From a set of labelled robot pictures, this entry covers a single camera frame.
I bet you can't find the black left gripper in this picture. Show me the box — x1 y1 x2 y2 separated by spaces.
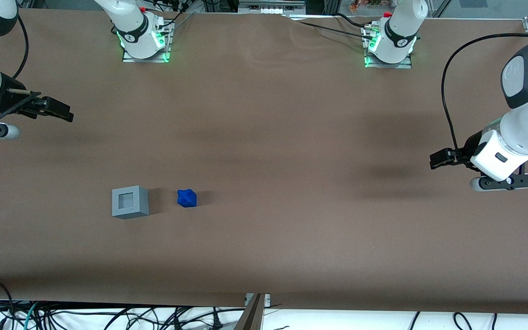
430 130 488 171

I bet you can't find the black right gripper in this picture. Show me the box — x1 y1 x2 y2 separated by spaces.
0 73 75 123

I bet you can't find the blue plastic part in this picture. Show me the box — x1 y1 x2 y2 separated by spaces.
177 188 198 208

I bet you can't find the gray square hollow base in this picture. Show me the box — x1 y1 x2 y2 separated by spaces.
111 185 149 220

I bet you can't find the brown table cover sheet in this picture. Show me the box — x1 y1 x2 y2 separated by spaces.
0 8 528 315

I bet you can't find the white connector strip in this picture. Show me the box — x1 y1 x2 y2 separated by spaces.
238 0 307 15

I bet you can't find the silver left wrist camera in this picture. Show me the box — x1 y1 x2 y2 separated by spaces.
469 173 528 193

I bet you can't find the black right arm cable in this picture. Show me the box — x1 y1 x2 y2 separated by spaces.
0 13 40 137

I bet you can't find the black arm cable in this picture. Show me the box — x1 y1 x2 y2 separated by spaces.
0 13 40 137
441 32 528 161

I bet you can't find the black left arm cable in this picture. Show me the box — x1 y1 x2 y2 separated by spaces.
441 32 528 161

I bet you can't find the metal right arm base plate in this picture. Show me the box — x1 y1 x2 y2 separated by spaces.
121 18 172 63

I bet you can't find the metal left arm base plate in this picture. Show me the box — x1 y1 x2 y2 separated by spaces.
363 25 413 69

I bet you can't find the long black table cable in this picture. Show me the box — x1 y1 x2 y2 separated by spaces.
283 15 374 40

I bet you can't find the teal floor cable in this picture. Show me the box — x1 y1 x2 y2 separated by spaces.
22 302 41 330

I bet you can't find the dark metal post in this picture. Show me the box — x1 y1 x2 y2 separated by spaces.
234 293 271 330

